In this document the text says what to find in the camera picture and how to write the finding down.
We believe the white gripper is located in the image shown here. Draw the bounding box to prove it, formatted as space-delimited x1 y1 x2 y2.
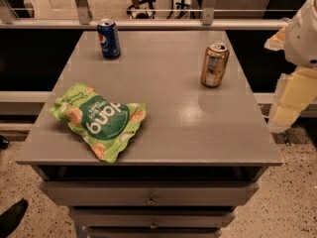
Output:
264 0 317 127

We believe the blue pepsi can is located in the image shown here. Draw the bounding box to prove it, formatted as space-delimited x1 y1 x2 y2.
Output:
97 19 121 59

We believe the gold soda can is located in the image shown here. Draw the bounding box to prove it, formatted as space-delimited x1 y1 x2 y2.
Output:
200 41 230 87

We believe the grey metal railing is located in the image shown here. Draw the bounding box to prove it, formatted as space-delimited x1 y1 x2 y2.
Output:
1 0 305 30

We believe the grey drawer cabinet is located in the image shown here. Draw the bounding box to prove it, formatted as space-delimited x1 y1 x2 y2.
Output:
17 31 281 238

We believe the green dang chips bag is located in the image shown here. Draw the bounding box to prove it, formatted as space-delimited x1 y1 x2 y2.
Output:
49 83 147 164

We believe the top drawer brass knob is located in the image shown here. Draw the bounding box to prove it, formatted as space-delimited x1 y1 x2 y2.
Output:
146 195 157 206

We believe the drawer brass knob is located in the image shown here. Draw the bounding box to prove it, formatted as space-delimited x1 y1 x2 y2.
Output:
149 220 159 230
146 195 157 206

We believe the black shoe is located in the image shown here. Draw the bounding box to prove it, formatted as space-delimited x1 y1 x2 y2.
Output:
0 198 29 238

